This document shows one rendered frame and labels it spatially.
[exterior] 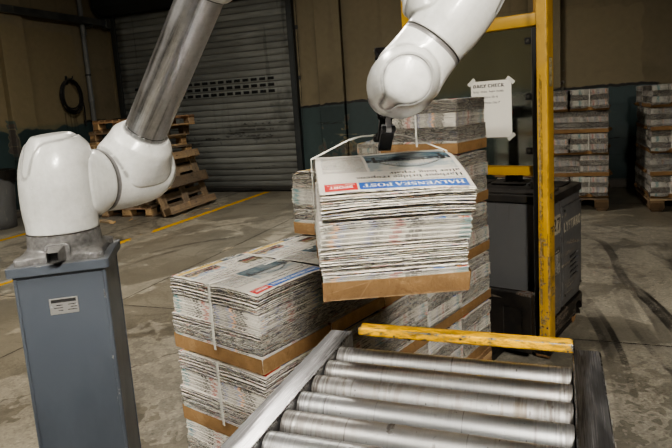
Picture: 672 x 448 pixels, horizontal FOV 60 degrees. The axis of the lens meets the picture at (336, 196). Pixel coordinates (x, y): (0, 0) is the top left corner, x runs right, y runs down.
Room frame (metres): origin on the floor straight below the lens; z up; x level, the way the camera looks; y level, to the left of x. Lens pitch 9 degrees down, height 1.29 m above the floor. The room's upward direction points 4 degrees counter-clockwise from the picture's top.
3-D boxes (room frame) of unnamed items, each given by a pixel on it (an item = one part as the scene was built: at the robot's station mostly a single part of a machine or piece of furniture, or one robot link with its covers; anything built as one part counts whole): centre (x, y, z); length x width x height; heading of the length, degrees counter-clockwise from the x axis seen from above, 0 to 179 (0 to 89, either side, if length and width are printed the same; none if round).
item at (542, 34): (2.72, -0.97, 0.97); 0.09 x 0.09 x 1.75; 51
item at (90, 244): (1.29, 0.62, 1.03); 0.22 x 0.18 x 0.06; 13
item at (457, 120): (2.58, -0.44, 0.65); 0.39 x 0.30 x 1.29; 51
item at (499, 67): (2.94, -0.73, 1.28); 0.57 x 0.01 x 0.65; 51
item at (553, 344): (1.13, -0.23, 0.81); 0.43 x 0.03 x 0.02; 69
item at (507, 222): (3.21, -0.95, 0.40); 0.69 x 0.55 x 0.80; 51
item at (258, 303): (2.01, 0.01, 0.42); 1.17 x 0.39 x 0.83; 141
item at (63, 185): (1.32, 0.62, 1.17); 0.18 x 0.16 x 0.22; 150
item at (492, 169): (2.95, -0.74, 0.92); 0.57 x 0.01 x 0.05; 51
